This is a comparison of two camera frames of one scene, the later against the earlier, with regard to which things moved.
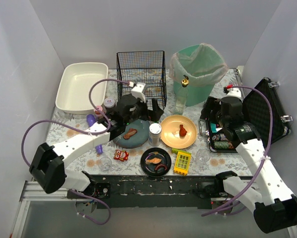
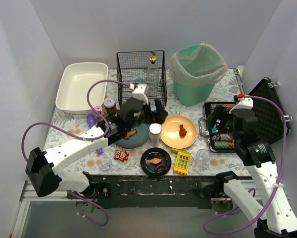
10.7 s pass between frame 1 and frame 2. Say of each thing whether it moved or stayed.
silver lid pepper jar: stayed
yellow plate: stayed
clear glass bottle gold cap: moved
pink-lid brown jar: stayed
